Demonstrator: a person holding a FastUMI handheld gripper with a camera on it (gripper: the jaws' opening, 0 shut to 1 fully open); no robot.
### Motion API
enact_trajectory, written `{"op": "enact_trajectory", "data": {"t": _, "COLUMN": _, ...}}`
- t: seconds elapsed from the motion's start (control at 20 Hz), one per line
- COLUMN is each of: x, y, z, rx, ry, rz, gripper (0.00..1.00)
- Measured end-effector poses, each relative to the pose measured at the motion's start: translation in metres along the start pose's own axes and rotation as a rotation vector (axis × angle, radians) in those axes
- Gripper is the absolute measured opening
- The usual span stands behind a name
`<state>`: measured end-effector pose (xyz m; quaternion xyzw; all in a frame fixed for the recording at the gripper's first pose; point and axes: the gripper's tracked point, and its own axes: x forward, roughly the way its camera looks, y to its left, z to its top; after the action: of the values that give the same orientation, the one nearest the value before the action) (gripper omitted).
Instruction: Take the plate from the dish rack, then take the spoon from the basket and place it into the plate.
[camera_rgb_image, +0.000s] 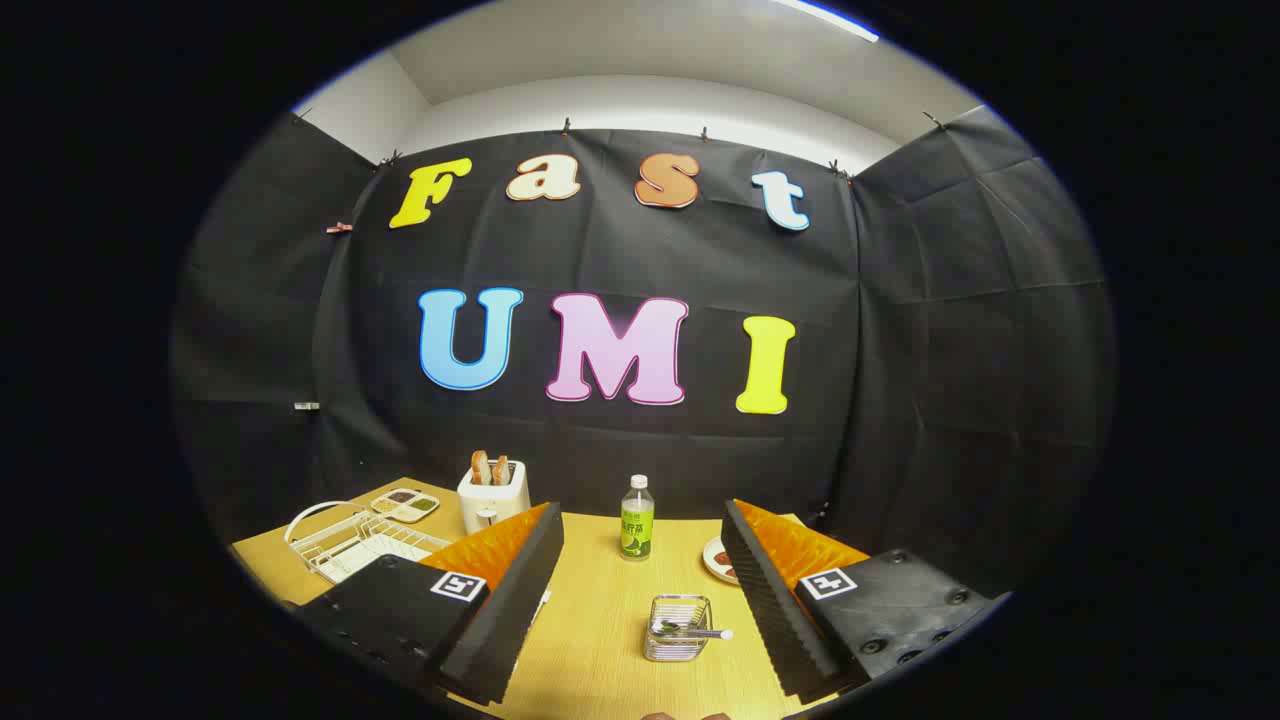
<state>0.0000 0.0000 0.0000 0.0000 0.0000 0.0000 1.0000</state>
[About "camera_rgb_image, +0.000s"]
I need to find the white ribbed drip tray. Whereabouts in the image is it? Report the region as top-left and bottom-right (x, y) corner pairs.
(325, 533), (443, 584)

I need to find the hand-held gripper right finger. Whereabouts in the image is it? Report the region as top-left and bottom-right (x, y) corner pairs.
(721, 499), (1004, 705)

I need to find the green tea bottle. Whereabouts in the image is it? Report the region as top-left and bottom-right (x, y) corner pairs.
(620, 474), (656, 561)

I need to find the white plate with meat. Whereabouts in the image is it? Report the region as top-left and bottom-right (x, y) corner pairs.
(702, 536), (741, 587)

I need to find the black backdrop cloth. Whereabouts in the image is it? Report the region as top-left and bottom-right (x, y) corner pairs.
(170, 105), (1116, 601)

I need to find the white toaster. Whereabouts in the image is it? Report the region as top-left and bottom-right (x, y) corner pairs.
(457, 460), (532, 536)

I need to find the divided seasoning tray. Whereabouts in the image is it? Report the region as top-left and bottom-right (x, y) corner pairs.
(369, 487), (441, 525)

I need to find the white wire dish rack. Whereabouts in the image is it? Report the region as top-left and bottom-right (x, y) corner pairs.
(284, 500), (453, 585)

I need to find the metal wire basket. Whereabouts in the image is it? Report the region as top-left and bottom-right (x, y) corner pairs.
(643, 594), (713, 664)

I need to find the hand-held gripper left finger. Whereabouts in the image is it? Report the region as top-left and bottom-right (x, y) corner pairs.
(295, 502), (565, 707)

